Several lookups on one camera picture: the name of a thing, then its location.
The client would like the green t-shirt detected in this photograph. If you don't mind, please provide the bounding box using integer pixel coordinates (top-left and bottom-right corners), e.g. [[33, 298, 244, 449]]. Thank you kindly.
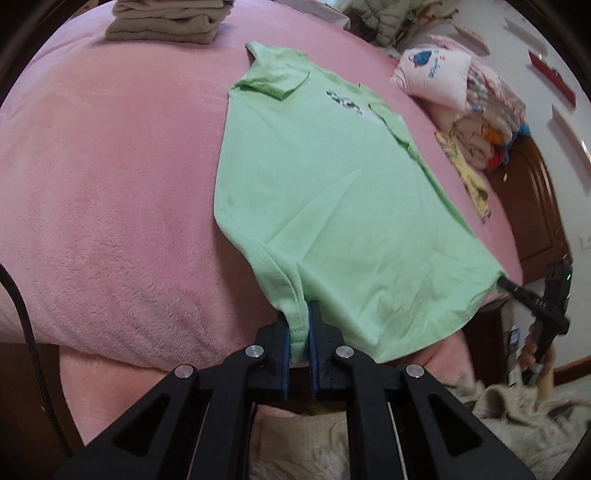
[[213, 41, 509, 365]]

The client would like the white wall shelf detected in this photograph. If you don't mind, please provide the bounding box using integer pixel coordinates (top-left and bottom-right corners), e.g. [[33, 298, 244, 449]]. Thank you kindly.
[[551, 105, 591, 163], [503, 17, 551, 54]]

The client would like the yellow striped garment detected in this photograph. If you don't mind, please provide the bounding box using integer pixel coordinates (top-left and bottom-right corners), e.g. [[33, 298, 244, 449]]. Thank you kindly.
[[435, 130, 494, 225]]

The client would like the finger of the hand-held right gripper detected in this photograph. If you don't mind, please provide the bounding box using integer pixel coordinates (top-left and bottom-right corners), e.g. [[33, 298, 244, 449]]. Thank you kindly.
[[498, 274, 546, 311]]

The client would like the pile of folded quilts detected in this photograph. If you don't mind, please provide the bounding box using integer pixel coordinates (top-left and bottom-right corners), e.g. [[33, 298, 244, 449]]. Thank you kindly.
[[427, 34, 532, 174]]

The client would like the stack of folded clothes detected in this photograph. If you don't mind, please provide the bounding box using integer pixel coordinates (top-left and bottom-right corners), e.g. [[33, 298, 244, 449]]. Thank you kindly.
[[105, 0, 236, 46]]

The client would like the green puffer jacket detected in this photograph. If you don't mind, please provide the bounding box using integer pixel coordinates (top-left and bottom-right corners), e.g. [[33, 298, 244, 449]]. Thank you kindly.
[[342, 0, 430, 47]]

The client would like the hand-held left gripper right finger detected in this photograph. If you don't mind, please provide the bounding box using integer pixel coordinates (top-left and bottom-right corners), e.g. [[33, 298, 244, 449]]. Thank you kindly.
[[308, 300, 536, 480]]

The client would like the person's right hand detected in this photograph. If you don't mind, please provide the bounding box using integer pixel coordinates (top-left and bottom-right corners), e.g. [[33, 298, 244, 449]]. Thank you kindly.
[[519, 323, 557, 409]]

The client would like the thick black cable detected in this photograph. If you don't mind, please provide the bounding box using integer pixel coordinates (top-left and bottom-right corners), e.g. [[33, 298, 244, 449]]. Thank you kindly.
[[0, 265, 75, 457]]

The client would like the beige fluffy fabric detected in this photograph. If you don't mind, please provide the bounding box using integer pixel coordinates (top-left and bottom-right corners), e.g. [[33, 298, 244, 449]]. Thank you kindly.
[[249, 381, 591, 480]]

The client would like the pink printed pillow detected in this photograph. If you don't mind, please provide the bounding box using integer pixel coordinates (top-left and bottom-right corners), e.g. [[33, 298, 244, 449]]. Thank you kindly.
[[390, 42, 474, 112]]

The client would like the red wall shelf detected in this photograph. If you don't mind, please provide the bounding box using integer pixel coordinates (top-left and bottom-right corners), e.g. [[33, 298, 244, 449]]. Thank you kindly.
[[527, 50, 578, 108]]

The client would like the wooden bed headboard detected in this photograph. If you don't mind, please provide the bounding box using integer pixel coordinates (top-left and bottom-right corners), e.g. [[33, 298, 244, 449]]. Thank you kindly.
[[485, 136, 573, 284]]

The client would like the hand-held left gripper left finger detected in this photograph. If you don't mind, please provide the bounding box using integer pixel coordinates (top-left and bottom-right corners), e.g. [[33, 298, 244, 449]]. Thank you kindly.
[[54, 310, 293, 480]]

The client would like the pink wall shelf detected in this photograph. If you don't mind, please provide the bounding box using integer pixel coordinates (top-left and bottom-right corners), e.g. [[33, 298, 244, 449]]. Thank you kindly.
[[453, 24, 491, 56]]

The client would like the pink bed blanket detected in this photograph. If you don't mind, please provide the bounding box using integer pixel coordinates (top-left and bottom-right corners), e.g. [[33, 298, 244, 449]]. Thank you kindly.
[[0, 0, 525, 444]]

